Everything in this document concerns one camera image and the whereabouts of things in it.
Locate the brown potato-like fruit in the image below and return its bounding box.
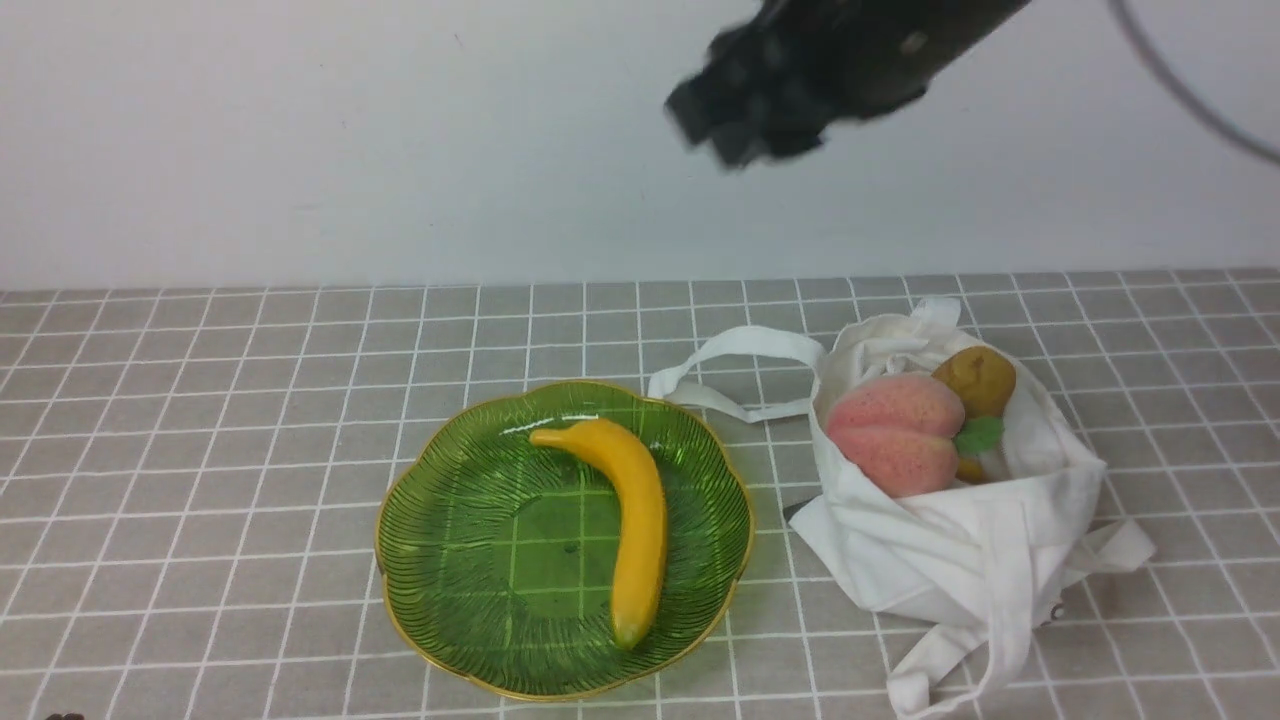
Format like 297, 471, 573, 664
931, 345, 1018, 419

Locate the grey cable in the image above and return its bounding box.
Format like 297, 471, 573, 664
1105, 0, 1280, 167

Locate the white cloth tote bag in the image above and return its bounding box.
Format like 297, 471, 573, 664
646, 297, 1155, 719

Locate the pink peach with leaf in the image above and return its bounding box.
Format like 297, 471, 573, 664
824, 372, 1016, 498

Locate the yellow banana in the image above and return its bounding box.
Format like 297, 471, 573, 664
529, 418, 669, 651

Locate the green glass plate gold rim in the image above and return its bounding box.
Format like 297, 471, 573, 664
375, 380, 756, 702

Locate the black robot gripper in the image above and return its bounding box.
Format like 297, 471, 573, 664
666, 1, 1023, 169

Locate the checkered grey tablecloth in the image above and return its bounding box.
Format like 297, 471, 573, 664
0, 266, 1280, 720

